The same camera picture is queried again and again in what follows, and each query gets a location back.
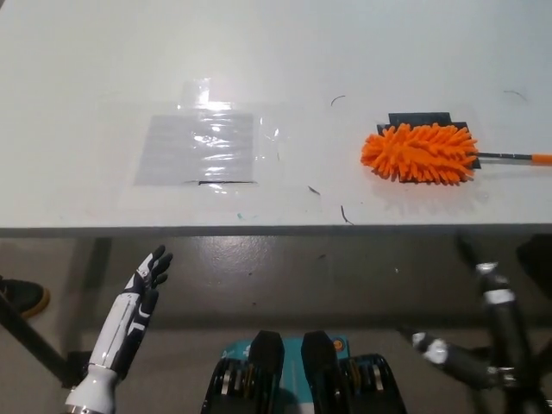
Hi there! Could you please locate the grey paper sheet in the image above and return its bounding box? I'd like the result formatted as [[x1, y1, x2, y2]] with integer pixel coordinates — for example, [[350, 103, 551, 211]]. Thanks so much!
[[132, 112, 260, 187]]

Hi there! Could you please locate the black table leg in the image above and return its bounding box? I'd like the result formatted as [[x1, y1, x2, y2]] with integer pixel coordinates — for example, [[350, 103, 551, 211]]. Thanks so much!
[[0, 297, 72, 387]]

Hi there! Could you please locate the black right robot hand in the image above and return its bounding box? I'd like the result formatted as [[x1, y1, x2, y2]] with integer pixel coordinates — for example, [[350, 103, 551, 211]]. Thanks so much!
[[396, 260, 552, 414]]

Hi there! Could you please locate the clear plastic film cover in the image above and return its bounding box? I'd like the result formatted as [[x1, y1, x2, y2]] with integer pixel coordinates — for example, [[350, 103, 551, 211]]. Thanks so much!
[[97, 77, 325, 213]]

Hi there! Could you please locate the black shoe tan sole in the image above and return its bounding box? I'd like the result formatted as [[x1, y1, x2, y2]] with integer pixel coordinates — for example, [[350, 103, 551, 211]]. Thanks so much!
[[0, 278, 51, 319]]

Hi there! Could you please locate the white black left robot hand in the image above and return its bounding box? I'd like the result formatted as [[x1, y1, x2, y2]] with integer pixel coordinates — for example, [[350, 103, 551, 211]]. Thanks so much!
[[88, 244, 173, 383]]

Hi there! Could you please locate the orange microfibre telescopic duster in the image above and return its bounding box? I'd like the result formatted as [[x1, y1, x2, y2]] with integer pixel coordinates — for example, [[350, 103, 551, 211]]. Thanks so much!
[[361, 122, 552, 187]]

